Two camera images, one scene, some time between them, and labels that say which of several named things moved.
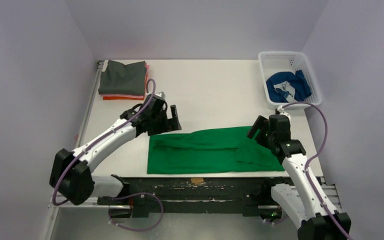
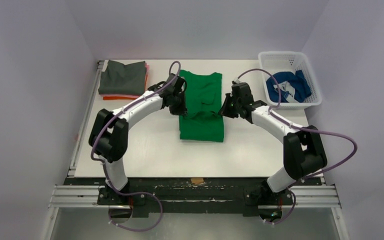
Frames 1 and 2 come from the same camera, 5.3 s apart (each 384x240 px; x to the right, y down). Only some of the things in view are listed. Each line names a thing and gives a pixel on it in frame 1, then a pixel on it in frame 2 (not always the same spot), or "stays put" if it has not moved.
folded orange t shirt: [128, 98] stays put
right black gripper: [262, 131] to [229, 106]
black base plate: [235, 196] stays put
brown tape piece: [197, 180] stays put
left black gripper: [164, 128] to [181, 110]
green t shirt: [232, 149] to [202, 121]
